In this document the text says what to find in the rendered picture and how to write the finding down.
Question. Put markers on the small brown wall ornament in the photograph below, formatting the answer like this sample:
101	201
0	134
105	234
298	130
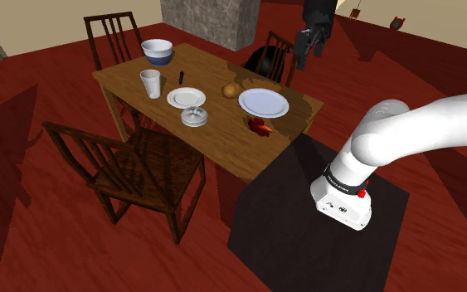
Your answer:
354	13

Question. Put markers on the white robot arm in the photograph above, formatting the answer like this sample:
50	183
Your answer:
395	133

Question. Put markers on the white cup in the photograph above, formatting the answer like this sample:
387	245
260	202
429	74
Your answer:
151	83

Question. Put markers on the black round object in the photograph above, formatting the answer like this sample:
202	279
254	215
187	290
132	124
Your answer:
262	60

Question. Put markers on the red lumpy object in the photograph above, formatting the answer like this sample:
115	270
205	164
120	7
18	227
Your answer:
258	126

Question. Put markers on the small white plate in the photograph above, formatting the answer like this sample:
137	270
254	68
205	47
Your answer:
186	98

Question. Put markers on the black robot stand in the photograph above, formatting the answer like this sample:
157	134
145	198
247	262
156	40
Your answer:
297	242

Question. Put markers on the black pen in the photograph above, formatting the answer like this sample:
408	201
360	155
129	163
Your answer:
181	77

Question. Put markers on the large white plate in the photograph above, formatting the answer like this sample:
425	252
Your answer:
264	102

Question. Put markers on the dark wooden chair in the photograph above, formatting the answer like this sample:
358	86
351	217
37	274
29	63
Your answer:
148	170
113	38
278	52

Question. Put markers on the brown round fruit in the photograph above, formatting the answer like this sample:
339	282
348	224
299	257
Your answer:
231	90

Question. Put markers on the wooden dining table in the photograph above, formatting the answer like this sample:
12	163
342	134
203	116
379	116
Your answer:
221	141

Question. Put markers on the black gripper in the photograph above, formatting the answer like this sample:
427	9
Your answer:
320	16

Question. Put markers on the red green wall ornament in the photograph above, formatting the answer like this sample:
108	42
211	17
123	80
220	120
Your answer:
397	24

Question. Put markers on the white and blue bowl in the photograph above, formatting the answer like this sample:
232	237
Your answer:
157	51

